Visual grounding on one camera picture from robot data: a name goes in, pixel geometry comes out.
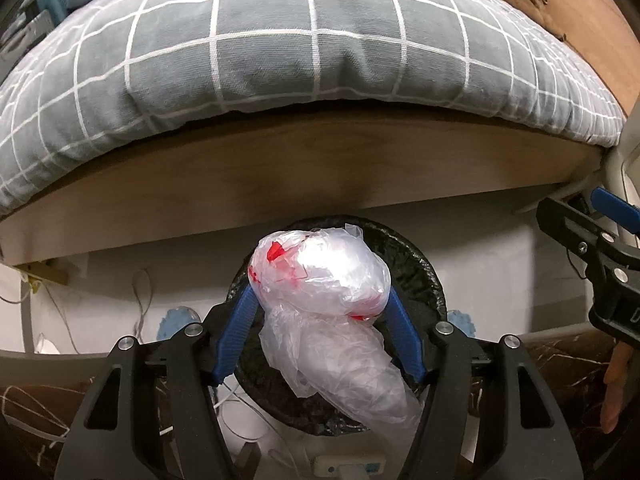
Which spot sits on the wooden headboard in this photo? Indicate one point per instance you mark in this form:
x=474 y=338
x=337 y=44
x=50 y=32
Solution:
x=598 y=31

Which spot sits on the clear bag with red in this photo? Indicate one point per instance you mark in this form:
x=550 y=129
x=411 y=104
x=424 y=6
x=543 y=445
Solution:
x=321 y=292

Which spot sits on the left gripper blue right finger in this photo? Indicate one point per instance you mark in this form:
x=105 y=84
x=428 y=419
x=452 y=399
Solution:
x=404 y=337

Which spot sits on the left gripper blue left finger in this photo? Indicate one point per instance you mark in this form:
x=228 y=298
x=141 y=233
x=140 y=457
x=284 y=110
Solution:
x=231 y=343

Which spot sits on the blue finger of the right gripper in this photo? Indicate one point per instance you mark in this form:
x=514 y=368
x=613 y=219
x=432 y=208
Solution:
x=622 y=213

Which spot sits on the white power strip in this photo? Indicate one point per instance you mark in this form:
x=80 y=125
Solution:
x=348 y=467

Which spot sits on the wooden bed frame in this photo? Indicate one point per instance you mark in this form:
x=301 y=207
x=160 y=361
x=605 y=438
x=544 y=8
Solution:
x=242 y=169

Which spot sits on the blue slipper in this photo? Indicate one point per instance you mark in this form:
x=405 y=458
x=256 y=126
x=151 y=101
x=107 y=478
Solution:
x=176 y=319

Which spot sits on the person's right hand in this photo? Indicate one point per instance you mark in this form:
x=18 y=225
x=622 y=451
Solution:
x=615 y=379

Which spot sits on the grey checked bed sheet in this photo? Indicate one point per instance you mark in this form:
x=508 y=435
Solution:
x=117 y=71

